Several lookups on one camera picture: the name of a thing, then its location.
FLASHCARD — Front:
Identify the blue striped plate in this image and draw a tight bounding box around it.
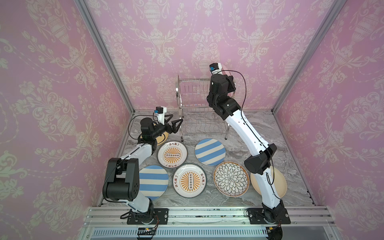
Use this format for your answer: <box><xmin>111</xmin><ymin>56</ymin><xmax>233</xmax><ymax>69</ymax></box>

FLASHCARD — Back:
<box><xmin>139</xmin><ymin>166</ymin><xmax>169</xmax><ymax>200</ymax></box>
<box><xmin>195</xmin><ymin>139</ymin><xmax>226</xmax><ymax>166</ymax></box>

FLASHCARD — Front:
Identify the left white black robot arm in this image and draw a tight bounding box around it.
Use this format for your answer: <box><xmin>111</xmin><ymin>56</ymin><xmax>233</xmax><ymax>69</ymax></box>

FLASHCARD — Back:
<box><xmin>102</xmin><ymin>111</ymin><xmax>183</xmax><ymax>224</ymax></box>

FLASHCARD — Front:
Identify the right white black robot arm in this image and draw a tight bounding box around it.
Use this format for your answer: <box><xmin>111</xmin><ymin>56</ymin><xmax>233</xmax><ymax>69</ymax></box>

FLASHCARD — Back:
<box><xmin>207</xmin><ymin>74</ymin><xmax>291</xmax><ymax>224</ymax></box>

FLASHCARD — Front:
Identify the yellow plate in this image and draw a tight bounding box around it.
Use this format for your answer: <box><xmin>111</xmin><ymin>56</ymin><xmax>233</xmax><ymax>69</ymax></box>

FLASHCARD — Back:
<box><xmin>137</xmin><ymin>133</ymin><xmax>168</xmax><ymax>149</ymax></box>

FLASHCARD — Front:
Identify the upper orange sunburst plate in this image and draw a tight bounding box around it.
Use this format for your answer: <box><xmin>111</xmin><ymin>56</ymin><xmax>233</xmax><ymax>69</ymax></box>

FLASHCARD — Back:
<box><xmin>157</xmin><ymin>141</ymin><xmax>188</xmax><ymax>169</ymax></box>

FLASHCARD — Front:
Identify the orange sunburst plate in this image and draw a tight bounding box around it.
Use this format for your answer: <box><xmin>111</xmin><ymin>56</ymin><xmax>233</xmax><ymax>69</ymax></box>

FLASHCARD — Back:
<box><xmin>157</xmin><ymin>141</ymin><xmax>188</xmax><ymax>169</ymax></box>
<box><xmin>173</xmin><ymin>164</ymin><xmax>207</xmax><ymax>198</ymax></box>

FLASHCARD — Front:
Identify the lower orange sunburst plate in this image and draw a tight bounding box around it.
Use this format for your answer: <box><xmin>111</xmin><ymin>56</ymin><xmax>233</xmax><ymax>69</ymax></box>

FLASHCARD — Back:
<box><xmin>173</xmin><ymin>164</ymin><xmax>207</xmax><ymax>198</ymax></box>

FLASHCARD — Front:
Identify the small electronics board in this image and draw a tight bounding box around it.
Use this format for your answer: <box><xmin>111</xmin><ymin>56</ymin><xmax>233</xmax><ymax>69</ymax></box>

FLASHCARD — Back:
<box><xmin>138</xmin><ymin>227</ymin><xmax>157</xmax><ymax>237</ymax></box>

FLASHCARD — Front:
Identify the beige plate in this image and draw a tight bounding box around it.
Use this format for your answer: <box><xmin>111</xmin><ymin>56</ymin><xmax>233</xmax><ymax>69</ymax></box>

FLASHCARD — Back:
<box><xmin>250</xmin><ymin>166</ymin><xmax>288</xmax><ymax>198</ymax></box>

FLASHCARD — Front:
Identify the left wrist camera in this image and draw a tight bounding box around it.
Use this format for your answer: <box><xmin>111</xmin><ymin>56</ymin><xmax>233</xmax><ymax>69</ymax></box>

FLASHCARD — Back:
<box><xmin>154</xmin><ymin>106</ymin><xmax>167</xmax><ymax>125</ymax></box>

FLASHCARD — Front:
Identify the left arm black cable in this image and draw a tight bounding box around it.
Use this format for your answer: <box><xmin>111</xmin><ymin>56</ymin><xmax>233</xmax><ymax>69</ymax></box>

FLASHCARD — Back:
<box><xmin>127</xmin><ymin>114</ymin><xmax>166</xmax><ymax>145</ymax></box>

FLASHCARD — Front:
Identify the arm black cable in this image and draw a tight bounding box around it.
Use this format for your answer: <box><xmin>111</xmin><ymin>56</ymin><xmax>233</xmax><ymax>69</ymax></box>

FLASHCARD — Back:
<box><xmin>221</xmin><ymin>69</ymin><xmax>283</xmax><ymax>200</ymax></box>
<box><xmin>127</xmin><ymin>114</ymin><xmax>166</xmax><ymax>145</ymax></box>

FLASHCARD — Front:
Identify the chrome wire dish rack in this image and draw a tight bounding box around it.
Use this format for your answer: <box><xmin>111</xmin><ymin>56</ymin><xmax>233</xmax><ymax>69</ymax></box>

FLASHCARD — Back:
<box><xmin>176</xmin><ymin>77</ymin><xmax>230</xmax><ymax>142</ymax></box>

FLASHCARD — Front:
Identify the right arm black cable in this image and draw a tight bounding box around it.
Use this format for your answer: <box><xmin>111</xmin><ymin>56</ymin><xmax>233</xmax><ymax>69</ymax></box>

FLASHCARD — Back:
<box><xmin>221</xmin><ymin>69</ymin><xmax>283</xmax><ymax>200</ymax></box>

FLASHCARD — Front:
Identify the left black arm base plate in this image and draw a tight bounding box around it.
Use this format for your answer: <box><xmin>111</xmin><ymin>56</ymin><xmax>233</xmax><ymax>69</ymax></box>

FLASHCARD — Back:
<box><xmin>127</xmin><ymin>209</ymin><xmax>169</xmax><ymax>225</ymax></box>

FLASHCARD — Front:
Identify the aluminium rail frame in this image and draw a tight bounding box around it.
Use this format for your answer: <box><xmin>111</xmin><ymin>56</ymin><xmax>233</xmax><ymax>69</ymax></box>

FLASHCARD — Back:
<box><xmin>79</xmin><ymin>206</ymin><xmax>342</xmax><ymax>240</ymax></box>

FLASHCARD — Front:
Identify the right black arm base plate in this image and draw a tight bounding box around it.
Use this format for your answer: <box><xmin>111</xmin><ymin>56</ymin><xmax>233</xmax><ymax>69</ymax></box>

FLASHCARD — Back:
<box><xmin>246</xmin><ymin>208</ymin><xmax>291</xmax><ymax>225</ymax></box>

